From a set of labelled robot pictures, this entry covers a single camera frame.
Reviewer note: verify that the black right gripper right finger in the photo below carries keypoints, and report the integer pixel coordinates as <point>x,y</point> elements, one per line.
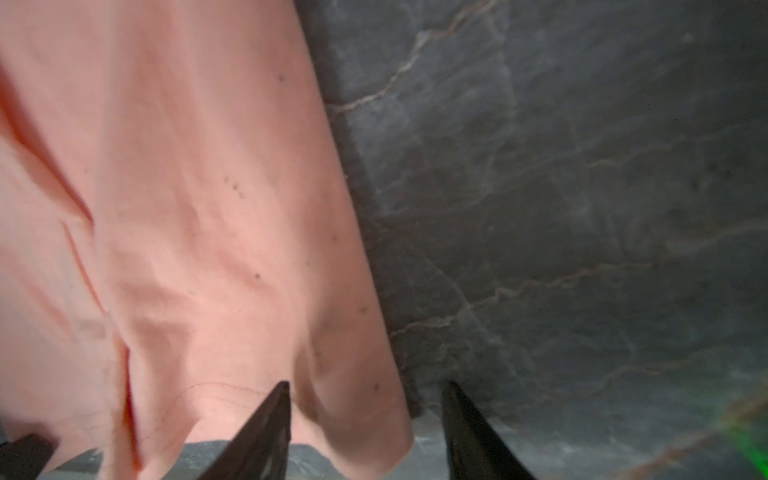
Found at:
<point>474,449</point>

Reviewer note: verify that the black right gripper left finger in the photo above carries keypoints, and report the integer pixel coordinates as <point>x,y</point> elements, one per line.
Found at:
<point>260,450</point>

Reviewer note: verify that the peach printed t-shirt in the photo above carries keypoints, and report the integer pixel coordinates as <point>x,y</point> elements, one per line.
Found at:
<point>177,237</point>

